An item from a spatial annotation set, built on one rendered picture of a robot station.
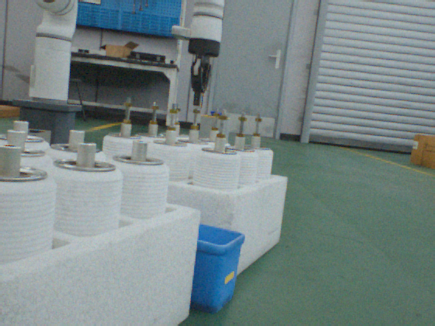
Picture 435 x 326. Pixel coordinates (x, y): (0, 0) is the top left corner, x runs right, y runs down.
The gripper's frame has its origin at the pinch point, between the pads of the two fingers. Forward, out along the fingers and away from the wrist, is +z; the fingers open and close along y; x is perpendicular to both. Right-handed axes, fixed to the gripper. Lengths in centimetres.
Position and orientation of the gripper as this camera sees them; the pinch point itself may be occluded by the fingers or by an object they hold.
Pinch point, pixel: (197, 100)
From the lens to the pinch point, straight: 113.5
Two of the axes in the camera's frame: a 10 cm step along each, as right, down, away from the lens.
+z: -1.2, 9.9, 1.2
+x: -9.8, -1.4, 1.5
